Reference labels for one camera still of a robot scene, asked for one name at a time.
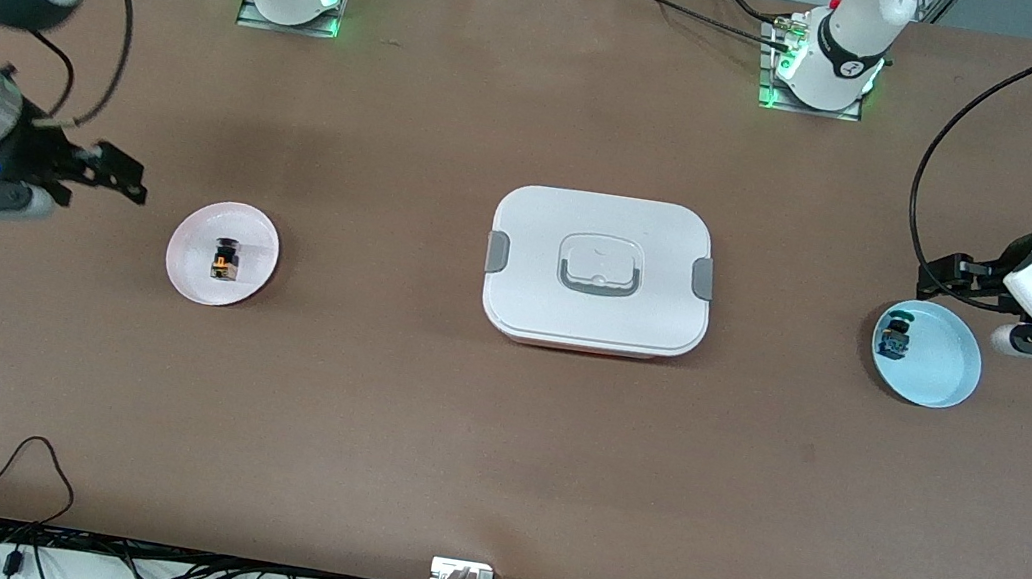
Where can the blue switch green button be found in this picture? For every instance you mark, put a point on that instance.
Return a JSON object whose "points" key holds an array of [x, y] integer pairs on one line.
{"points": [[894, 338]]}

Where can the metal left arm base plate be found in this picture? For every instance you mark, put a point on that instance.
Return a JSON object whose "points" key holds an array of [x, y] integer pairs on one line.
{"points": [[765, 97]]}

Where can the orange push-button switch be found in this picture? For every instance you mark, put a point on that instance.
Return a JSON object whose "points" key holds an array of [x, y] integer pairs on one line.
{"points": [[225, 261]]}

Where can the pink round plate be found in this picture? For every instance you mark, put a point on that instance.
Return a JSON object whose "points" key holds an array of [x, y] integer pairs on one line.
{"points": [[202, 225]]}

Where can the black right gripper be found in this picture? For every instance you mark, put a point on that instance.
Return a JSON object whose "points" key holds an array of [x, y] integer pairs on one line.
{"points": [[33, 153]]}

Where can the light blue round plate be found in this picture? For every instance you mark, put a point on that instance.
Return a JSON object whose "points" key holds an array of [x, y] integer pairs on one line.
{"points": [[945, 365]]}

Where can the small white socket box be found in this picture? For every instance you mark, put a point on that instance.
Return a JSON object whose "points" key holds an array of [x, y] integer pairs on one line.
{"points": [[448, 569]]}

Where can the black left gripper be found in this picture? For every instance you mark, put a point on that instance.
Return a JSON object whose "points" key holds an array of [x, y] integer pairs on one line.
{"points": [[995, 269]]}

